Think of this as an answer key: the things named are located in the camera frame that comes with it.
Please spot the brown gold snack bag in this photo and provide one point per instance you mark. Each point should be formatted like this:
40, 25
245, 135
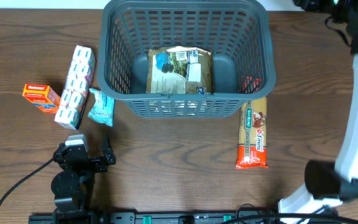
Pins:
180, 70

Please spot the San Remo spaghetti packet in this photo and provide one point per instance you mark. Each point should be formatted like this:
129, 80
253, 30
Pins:
252, 150

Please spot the grey plastic basket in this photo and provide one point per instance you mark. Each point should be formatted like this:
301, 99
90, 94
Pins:
235, 32

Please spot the Kleenex tissue multipack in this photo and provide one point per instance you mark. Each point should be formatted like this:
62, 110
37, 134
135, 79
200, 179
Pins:
76, 89

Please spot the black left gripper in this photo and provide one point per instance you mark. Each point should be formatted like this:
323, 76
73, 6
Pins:
101, 164

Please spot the orange Redoxon box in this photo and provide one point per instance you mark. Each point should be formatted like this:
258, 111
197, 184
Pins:
42, 96

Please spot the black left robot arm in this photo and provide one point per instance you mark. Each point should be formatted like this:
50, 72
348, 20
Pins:
73, 187

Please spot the green wet wipes packet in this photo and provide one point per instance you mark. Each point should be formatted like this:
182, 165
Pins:
103, 108

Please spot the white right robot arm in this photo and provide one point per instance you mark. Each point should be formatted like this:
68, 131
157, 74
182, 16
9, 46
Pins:
330, 184

